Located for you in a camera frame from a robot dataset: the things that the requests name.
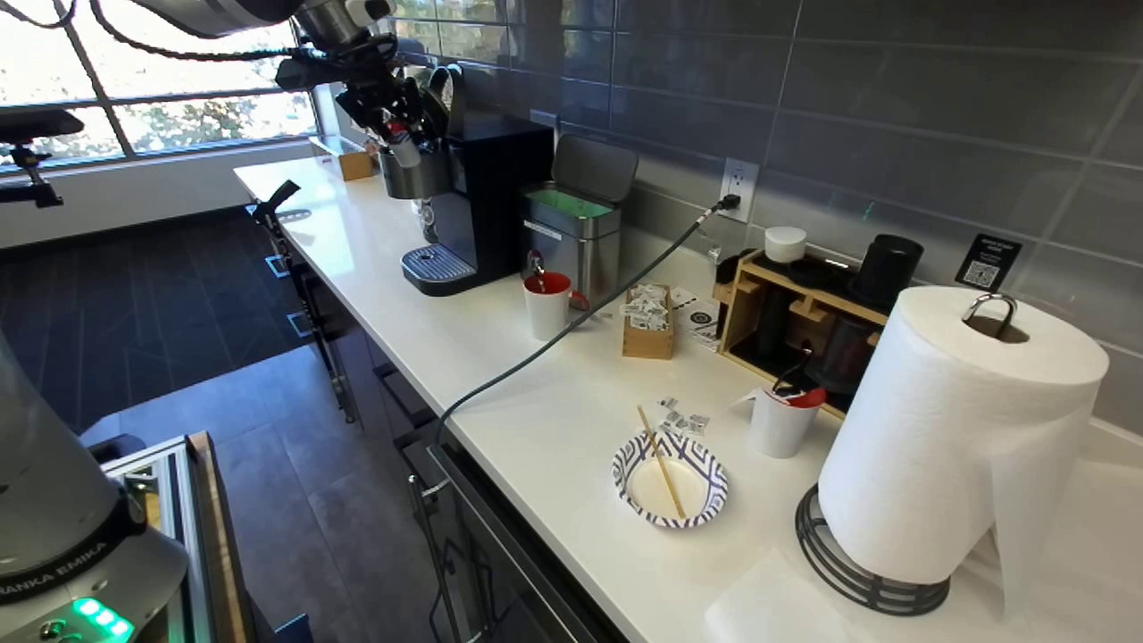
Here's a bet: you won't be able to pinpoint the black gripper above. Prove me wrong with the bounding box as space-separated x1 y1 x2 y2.
279 31 444 151

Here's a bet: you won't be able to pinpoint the coffee capsule rack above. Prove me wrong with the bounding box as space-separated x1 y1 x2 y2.
407 57 471 136

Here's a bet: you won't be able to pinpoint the black coffee machine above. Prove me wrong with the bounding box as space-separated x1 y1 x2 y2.
375 110 556 299

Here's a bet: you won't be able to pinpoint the small wooden box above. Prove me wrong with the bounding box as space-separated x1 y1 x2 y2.
336 143 381 187

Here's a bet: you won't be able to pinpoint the black tripod stand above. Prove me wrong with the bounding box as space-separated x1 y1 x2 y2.
242 175 361 424

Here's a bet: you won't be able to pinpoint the steel bin with green bag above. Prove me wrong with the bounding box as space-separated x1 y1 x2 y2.
522 130 643 299

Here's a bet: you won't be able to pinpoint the white cup with red contents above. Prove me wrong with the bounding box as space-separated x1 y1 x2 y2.
522 268 578 343

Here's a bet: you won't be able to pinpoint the wooden countertop organizer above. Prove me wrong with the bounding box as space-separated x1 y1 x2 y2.
712 246 891 416

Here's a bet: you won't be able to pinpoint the small white cup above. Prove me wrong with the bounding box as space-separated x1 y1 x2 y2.
761 224 810 268

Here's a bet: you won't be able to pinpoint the small scattered foil pieces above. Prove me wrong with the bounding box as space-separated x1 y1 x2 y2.
657 392 715 435

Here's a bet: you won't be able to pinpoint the wooden chopstick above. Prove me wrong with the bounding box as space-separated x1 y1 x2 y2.
631 403 692 527

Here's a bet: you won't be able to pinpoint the dark base cabinet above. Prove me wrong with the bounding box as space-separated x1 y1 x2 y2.
271 224 621 643

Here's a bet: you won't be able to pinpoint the white cup with utensils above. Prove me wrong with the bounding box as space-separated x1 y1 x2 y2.
748 381 829 462

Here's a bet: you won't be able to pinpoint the black cylindrical container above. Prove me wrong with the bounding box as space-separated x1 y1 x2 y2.
856 231 930 315

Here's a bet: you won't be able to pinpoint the black QR code sign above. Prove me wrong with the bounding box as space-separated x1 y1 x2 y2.
953 230 1027 296

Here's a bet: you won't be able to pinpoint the white paper towel roll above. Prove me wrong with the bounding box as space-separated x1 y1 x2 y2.
816 281 1113 623

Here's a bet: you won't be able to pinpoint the dark power cable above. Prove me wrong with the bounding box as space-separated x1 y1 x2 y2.
431 190 743 424

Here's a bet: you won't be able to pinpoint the white wall outlet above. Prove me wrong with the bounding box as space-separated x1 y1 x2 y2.
715 159 761 224

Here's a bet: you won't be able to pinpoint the aluminium frame cart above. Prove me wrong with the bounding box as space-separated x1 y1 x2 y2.
101 431 254 643

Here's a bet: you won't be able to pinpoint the black wire paper towel holder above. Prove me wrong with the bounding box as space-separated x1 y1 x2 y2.
794 291 1021 617

